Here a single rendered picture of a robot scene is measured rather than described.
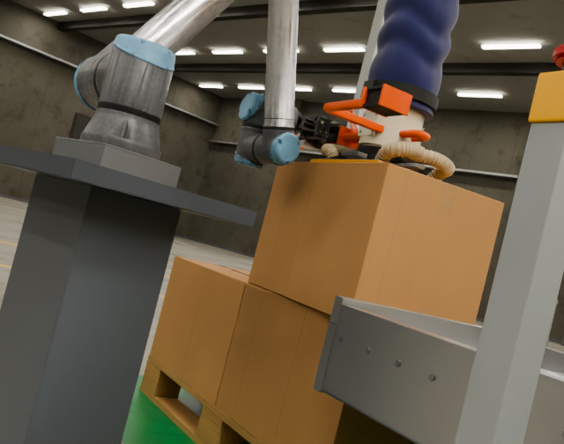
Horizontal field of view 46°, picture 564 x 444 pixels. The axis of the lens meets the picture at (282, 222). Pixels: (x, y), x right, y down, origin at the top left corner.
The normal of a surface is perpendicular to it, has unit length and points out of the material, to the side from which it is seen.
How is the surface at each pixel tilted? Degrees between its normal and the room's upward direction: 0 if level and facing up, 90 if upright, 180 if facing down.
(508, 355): 90
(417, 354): 90
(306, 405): 90
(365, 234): 90
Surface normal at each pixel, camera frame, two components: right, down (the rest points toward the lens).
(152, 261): 0.72, 0.16
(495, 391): -0.82, -0.22
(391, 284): 0.45, 0.08
